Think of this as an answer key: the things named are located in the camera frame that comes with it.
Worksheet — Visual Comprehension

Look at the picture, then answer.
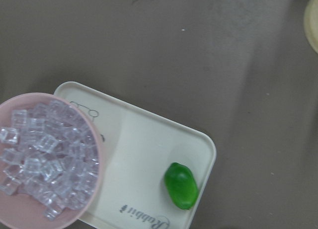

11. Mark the pile of clear ice cubes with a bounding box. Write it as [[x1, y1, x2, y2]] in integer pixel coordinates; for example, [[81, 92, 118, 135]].
[[0, 100, 99, 221]]

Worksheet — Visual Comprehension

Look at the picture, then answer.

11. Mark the pink bowl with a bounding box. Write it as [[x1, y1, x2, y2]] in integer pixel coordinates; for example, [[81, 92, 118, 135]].
[[0, 93, 105, 229]]

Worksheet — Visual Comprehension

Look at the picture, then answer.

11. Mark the cream plastic tray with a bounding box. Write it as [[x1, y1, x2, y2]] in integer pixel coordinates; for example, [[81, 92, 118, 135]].
[[55, 81, 216, 229]]

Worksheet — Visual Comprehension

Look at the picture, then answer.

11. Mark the green lime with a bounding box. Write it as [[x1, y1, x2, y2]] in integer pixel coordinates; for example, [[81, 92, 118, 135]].
[[163, 162, 199, 210]]

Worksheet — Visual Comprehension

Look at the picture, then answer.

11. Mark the wooden mug tree stand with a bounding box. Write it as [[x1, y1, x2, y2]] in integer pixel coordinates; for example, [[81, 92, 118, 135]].
[[304, 0, 318, 53]]

